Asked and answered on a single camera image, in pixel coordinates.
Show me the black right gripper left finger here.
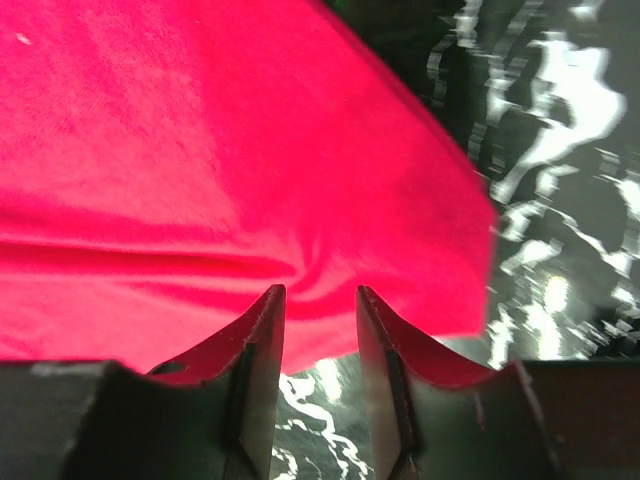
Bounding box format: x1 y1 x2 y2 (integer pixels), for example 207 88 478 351
1 285 286 480

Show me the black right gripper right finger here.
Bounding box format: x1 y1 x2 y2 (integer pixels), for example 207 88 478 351
356 287 639 479

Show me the pink red t-shirt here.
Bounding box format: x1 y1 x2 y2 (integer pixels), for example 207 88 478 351
1 1 495 373

